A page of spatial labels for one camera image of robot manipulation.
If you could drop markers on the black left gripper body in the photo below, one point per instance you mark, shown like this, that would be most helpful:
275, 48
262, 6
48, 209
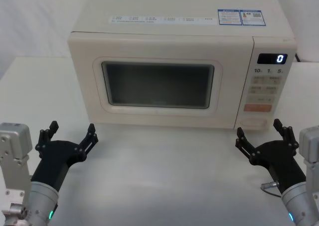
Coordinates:
56, 161

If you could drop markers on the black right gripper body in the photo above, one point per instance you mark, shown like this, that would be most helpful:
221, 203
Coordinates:
279, 161

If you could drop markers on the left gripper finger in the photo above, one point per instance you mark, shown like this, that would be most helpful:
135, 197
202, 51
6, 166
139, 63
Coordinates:
46, 136
88, 141

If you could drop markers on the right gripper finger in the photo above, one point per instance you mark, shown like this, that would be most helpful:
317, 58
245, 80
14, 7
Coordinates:
245, 145
286, 135

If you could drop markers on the cream microwave oven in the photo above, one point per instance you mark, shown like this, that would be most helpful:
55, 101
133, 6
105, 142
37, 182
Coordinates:
159, 46

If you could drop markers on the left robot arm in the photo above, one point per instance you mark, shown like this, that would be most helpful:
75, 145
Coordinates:
15, 161

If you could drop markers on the white tablecloth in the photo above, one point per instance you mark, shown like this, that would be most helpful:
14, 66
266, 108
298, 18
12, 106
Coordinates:
174, 176

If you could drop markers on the white curtain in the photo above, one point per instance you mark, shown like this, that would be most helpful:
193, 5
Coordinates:
37, 16

